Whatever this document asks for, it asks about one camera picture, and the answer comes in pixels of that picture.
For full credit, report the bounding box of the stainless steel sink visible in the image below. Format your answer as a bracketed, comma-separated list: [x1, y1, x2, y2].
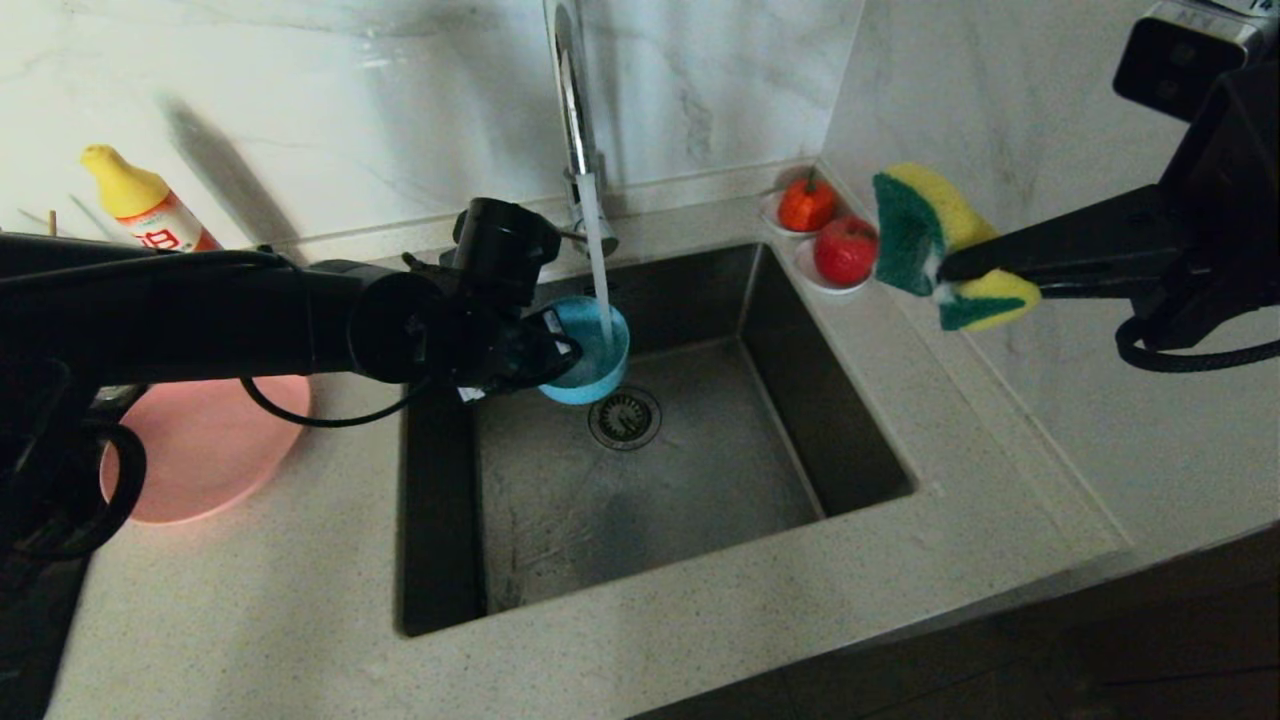
[398, 243, 916, 638]

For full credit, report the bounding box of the pink round plate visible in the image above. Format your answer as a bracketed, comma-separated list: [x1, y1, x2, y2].
[100, 372, 312, 525]

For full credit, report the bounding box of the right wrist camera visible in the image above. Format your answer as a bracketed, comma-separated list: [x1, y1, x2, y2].
[1112, 0, 1280, 123]

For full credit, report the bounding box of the metal sink drain strainer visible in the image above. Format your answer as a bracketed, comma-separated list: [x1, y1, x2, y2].
[588, 390, 663, 452]

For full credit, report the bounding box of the chrome faucet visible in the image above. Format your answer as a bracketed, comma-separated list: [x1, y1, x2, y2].
[545, 0, 619, 259]

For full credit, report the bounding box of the yellow dish soap bottle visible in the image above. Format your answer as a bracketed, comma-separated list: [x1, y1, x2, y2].
[80, 145, 223, 253]

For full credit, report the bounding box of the red apple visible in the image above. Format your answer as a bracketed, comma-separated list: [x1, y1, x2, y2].
[812, 216, 879, 286]

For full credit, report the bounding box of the yellow green sponge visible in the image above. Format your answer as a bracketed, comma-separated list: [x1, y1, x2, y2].
[872, 163, 1043, 333]

